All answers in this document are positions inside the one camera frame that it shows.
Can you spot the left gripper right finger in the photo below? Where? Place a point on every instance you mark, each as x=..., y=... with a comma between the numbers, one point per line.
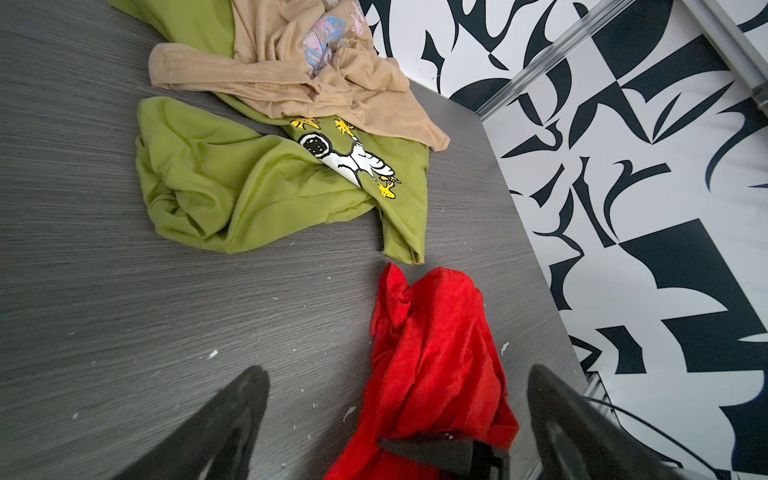
x=575, y=441

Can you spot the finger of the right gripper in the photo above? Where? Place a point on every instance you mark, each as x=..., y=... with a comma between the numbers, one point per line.
x=453, y=456

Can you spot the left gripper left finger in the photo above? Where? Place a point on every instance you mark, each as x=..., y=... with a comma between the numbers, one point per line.
x=217, y=442

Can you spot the red cloth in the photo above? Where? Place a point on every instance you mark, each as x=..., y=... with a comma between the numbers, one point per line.
x=435, y=370

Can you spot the beige cloth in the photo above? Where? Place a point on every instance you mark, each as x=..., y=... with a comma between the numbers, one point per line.
x=293, y=59

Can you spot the green printed shirt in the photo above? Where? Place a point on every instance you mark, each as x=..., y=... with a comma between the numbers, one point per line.
x=215, y=174

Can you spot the aluminium frame rails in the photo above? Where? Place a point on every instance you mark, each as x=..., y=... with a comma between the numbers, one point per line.
x=627, y=32

